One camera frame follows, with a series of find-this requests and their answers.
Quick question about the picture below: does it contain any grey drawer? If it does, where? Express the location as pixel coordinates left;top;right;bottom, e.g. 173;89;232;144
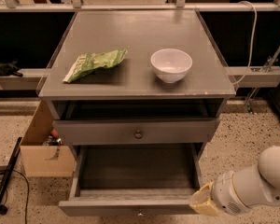
53;119;219;146
59;144;201;217

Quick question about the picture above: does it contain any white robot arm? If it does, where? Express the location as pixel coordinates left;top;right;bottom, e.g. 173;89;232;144
189;146;280;217

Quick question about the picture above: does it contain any grey top drawer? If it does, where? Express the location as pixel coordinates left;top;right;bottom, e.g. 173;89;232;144
53;119;219;146

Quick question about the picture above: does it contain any grey wooden drawer cabinet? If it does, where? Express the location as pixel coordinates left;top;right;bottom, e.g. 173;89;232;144
39;10;235;121

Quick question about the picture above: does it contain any white bowl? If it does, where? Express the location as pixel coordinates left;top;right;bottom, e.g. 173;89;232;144
150;49;193;83

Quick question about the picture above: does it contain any cardboard box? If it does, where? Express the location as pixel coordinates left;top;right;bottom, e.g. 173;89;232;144
20;102;76;177

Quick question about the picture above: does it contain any green chip bag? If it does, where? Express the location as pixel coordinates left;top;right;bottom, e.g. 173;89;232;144
63;49;128;83

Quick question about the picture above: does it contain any black bag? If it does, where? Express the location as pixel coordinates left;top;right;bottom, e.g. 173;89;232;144
0;61;23;77

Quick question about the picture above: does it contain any white cable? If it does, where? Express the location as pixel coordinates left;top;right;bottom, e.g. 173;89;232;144
231;0;259;87

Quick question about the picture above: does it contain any black bar with cable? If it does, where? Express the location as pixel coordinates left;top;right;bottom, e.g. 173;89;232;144
0;137;30;224

